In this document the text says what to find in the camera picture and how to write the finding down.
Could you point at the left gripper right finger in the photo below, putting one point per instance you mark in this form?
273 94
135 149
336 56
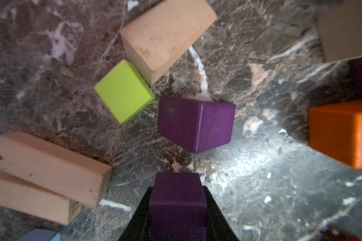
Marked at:
218 228

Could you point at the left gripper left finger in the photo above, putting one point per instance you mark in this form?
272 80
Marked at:
138 227

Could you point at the purple cube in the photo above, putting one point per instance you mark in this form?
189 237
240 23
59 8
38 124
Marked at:
177 208

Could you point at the purple bricks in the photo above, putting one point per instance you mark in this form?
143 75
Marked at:
194 125

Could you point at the light blue cube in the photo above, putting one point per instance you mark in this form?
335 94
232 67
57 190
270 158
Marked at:
41 235

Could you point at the natural wood brick pair left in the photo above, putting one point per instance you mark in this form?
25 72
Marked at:
48 181

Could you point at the lime green cube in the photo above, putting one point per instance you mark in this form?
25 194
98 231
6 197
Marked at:
124 91

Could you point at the orange brick centre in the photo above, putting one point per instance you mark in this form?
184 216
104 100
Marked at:
336 131

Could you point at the natural wood brick centre back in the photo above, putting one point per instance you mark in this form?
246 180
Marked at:
340 32

